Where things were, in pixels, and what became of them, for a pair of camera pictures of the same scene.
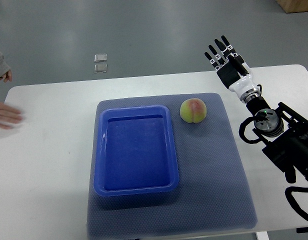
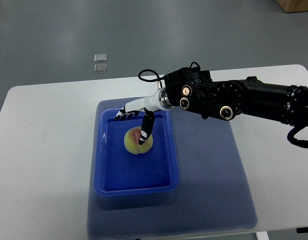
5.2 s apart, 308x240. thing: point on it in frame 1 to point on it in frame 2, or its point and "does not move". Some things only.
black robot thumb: x=237 y=62 to x=147 y=125
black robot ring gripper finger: x=217 y=55 to x=123 y=117
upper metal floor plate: x=100 y=57 does not move
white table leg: x=262 y=235 does not move
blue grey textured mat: x=212 y=195 does not move
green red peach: x=193 y=110 to x=131 y=138
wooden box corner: x=296 y=6 does not move
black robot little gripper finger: x=212 y=61 to x=120 y=118
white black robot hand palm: x=244 y=86 to x=154 y=103
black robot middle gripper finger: x=224 y=50 to x=130 y=116
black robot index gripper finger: x=229 y=46 to x=136 y=112
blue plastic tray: x=135 y=153 does not move
